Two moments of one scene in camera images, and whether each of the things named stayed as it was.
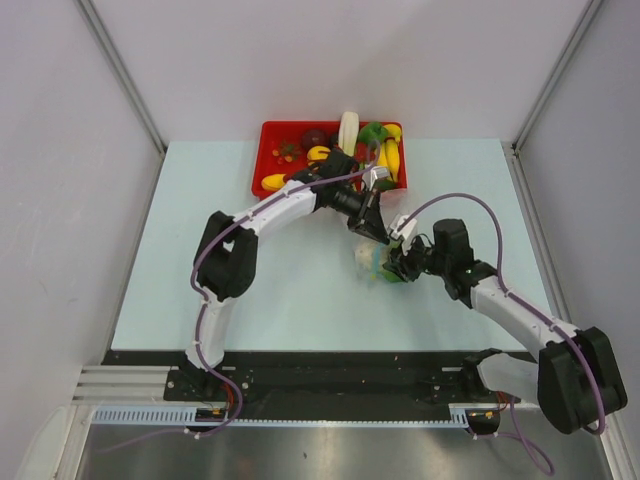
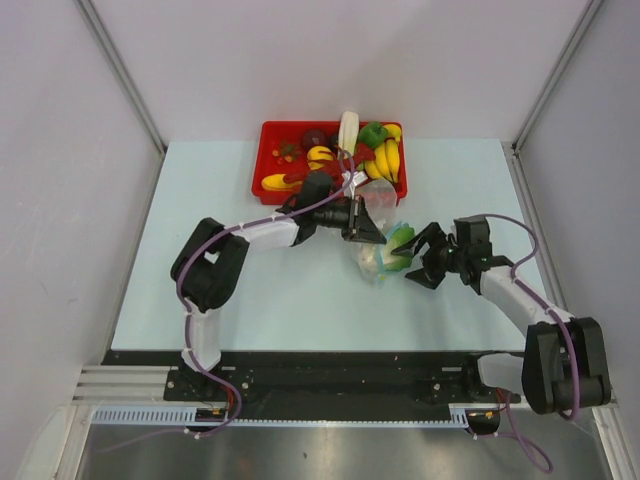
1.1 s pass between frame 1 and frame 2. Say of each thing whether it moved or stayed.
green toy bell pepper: stayed
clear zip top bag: moved
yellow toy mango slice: stayed
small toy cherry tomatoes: stayed
